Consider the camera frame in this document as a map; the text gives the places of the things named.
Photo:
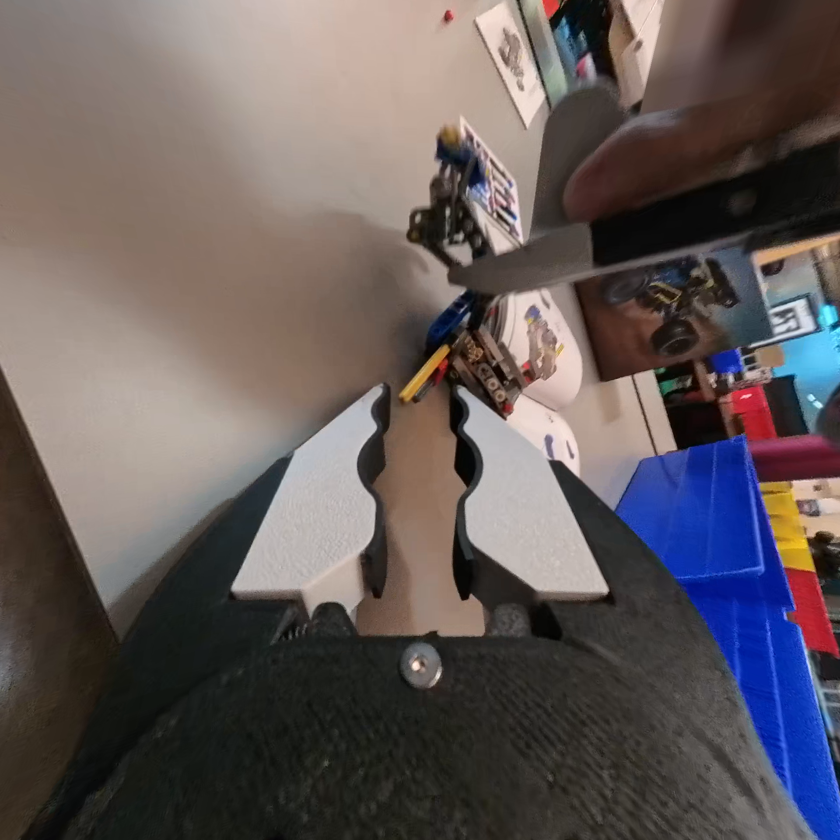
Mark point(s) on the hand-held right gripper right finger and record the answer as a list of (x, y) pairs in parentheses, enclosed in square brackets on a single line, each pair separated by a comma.
[(538, 525)]

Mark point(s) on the lego sticker sheet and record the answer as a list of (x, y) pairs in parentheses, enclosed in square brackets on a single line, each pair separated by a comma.
[(499, 190)]

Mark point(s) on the dark grey lego suspension assembly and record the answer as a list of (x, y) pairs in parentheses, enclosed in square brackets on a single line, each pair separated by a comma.
[(446, 216)]

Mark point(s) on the lego instruction booklet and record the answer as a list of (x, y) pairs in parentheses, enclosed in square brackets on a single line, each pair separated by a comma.
[(558, 374)]

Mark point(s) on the blue plastic bin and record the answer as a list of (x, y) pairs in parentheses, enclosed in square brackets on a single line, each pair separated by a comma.
[(709, 512)]

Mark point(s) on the lego set box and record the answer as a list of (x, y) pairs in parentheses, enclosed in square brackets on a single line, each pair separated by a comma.
[(623, 341)]

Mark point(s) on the person's left hand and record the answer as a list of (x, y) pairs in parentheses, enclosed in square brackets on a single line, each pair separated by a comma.
[(722, 98)]

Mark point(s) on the white drawer cabinet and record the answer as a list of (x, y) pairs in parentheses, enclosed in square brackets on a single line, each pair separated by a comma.
[(636, 46)]

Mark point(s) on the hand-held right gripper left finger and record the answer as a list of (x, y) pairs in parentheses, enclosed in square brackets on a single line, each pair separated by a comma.
[(308, 525)]

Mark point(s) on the grey lego chassis assembly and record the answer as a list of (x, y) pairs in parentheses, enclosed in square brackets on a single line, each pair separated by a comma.
[(485, 367)]

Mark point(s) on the yellow plastic bin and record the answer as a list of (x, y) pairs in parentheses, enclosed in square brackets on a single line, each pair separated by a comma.
[(787, 525)]

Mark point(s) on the yellow lego axle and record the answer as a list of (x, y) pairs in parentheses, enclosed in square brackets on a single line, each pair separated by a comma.
[(420, 377)]

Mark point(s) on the red plastic bin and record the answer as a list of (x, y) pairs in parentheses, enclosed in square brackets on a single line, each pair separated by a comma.
[(761, 410), (814, 610)]

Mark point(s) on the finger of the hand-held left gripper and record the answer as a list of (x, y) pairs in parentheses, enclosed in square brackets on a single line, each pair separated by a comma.
[(525, 266)]

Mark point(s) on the small white car leaflet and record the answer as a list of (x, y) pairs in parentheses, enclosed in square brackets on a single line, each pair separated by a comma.
[(512, 59)]

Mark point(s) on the maroon bottle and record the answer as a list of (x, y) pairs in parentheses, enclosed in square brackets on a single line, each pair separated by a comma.
[(794, 459)]

